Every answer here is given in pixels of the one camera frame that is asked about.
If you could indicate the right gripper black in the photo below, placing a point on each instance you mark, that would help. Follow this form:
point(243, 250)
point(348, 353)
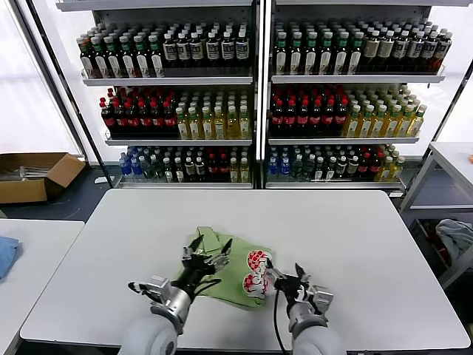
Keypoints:
point(290, 288)

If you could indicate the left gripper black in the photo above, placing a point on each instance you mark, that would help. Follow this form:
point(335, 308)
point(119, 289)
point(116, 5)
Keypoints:
point(197, 268)

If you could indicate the green t-shirt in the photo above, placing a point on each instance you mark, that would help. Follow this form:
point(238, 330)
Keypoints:
point(233, 292)

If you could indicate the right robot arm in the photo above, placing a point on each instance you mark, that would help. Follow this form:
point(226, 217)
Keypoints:
point(314, 340)

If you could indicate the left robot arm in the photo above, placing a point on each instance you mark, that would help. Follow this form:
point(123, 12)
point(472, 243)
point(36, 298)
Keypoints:
point(148, 336)

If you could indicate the yellow drink bottle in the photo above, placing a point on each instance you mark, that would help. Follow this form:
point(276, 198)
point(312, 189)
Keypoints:
point(403, 125)
point(243, 126)
point(206, 126)
point(396, 170)
point(384, 170)
point(243, 171)
point(233, 171)
point(364, 125)
point(352, 125)
point(193, 126)
point(415, 125)
point(390, 125)
point(377, 125)
point(219, 126)
point(181, 126)
point(231, 126)

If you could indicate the cola bottle red cap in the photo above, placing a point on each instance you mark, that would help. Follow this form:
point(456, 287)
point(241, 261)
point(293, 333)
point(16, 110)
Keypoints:
point(132, 119)
point(339, 117)
point(276, 117)
point(119, 119)
point(144, 119)
point(374, 165)
point(363, 165)
point(315, 117)
point(327, 117)
point(156, 119)
point(302, 117)
point(108, 119)
point(169, 119)
point(212, 167)
point(222, 167)
point(289, 117)

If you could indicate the small dark tea bottle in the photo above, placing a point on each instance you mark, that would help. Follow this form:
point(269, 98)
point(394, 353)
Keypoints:
point(189, 167)
point(352, 166)
point(341, 166)
point(199, 167)

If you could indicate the dark bottle white cap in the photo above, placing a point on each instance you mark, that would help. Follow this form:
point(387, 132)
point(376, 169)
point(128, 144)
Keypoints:
point(167, 171)
point(319, 170)
point(178, 171)
point(330, 170)

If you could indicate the green clear bottle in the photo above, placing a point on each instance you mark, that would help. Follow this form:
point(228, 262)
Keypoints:
point(296, 168)
point(157, 168)
point(308, 168)
point(147, 167)

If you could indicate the blue water bottle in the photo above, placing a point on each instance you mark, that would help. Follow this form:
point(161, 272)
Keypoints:
point(284, 165)
point(123, 167)
point(272, 165)
point(135, 167)

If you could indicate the white paper scrap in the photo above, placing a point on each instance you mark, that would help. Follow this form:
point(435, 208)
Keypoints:
point(100, 179)

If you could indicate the dark storage crate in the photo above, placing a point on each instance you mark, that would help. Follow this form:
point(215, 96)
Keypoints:
point(422, 230)

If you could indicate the red cloth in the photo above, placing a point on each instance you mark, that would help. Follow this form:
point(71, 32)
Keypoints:
point(443, 253)

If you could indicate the pale grey crumpled cloth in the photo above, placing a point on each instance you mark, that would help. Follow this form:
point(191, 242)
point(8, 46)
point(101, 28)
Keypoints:
point(455, 236)

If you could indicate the white metal shelf rack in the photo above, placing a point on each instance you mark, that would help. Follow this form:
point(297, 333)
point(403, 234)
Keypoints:
point(350, 78)
point(165, 80)

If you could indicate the dark bottle green cap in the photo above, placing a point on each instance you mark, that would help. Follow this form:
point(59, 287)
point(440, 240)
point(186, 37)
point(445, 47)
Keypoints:
point(99, 60)
point(112, 60)
point(279, 56)
point(354, 56)
point(325, 56)
point(310, 56)
point(295, 56)
point(141, 58)
point(126, 60)
point(87, 60)
point(156, 58)
point(340, 56)

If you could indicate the dark bottle white label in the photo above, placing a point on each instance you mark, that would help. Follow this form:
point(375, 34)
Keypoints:
point(169, 51)
point(196, 51)
point(212, 50)
point(241, 49)
point(227, 50)
point(183, 51)

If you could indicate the brown cardboard box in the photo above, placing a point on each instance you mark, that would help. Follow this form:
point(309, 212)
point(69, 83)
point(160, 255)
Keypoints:
point(21, 191)

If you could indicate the silver metal bars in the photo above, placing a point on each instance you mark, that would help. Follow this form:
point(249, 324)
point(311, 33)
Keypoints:
point(24, 172)

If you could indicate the blue folded cloth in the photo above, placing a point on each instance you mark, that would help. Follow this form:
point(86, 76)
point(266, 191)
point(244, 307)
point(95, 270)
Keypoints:
point(6, 254)

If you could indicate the dark bottle beige label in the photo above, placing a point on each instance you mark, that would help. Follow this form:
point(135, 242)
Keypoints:
point(384, 51)
point(370, 51)

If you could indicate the dark bottle navy label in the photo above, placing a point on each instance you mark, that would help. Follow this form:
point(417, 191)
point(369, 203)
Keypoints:
point(399, 51)
point(413, 51)
point(427, 51)

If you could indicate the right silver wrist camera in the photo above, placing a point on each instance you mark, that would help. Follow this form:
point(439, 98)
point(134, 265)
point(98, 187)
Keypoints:
point(322, 297)

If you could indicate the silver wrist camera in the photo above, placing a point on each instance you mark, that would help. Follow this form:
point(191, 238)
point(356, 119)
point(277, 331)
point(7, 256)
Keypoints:
point(159, 288)
point(322, 297)

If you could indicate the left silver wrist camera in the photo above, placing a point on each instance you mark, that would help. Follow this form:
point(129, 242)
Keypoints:
point(159, 288)

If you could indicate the grey metal frame table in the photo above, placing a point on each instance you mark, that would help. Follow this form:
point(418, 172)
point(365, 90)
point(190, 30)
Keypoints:
point(451, 152)

